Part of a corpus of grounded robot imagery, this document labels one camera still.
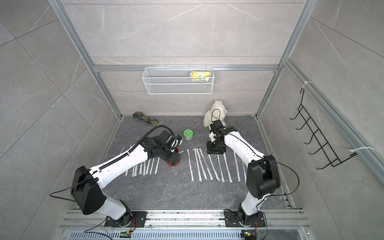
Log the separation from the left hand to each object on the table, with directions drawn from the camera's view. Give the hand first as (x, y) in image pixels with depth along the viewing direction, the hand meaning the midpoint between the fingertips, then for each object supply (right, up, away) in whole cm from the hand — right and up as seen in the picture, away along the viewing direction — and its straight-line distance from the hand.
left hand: (176, 154), depth 81 cm
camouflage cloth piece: (-33, +24, +33) cm, 53 cm away
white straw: (+9, -15, +6) cm, 19 cm away
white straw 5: (+37, -10, +10) cm, 39 cm away
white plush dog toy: (+28, +27, +34) cm, 52 cm away
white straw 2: (+20, -14, +7) cm, 25 cm away
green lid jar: (+6, +10, +20) cm, 23 cm away
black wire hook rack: (+66, +2, -23) cm, 70 cm away
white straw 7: (-17, -9, +11) cm, 22 cm away
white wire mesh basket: (-1, +48, +19) cm, 51 cm away
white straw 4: (+27, -15, +6) cm, 32 cm away
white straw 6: (-14, -9, +11) cm, 20 cm away
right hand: (+20, +1, +6) cm, 21 cm away
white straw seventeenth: (+41, -12, +8) cm, 44 cm away
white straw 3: (+23, -12, +9) cm, 28 cm away
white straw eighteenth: (-39, +1, +20) cm, 44 cm away
